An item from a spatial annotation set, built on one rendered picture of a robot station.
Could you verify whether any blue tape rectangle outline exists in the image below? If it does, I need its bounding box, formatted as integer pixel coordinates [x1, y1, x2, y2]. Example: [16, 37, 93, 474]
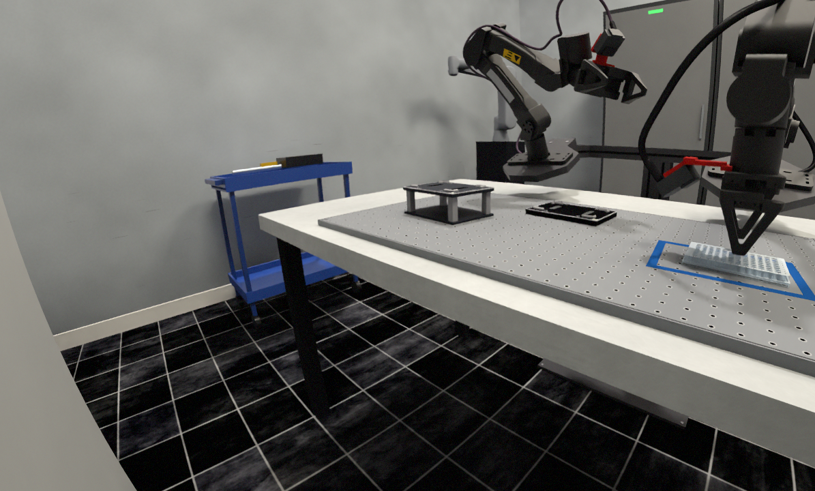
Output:
[646, 240, 815, 301]

